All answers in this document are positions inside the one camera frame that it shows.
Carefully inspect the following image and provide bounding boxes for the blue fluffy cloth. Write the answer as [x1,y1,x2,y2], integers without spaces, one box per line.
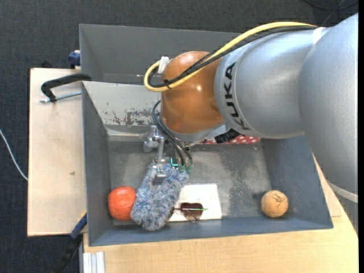
[130,160,190,232]

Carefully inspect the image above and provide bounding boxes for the white flat card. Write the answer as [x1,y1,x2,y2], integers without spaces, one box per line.
[168,183,223,222]

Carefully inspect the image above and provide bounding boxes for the heart-shaped sunglasses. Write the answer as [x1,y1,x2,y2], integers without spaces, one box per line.
[167,202,209,222]

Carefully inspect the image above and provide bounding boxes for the orange ball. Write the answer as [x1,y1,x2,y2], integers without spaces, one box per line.
[107,185,138,221]

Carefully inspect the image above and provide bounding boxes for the grey metal bin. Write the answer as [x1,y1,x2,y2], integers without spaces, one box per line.
[78,23,334,247]

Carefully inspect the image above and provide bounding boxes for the red white-dotted box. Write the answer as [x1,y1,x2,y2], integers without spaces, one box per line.
[198,134,261,145]

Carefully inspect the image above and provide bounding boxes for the pale wood board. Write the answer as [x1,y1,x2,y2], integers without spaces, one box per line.
[27,67,88,237]

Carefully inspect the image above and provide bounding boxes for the tan ball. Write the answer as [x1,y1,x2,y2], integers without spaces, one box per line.
[260,189,289,218]

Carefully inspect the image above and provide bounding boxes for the black cylinder on white bracket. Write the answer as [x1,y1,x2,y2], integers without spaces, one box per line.
[199,129,238,145]

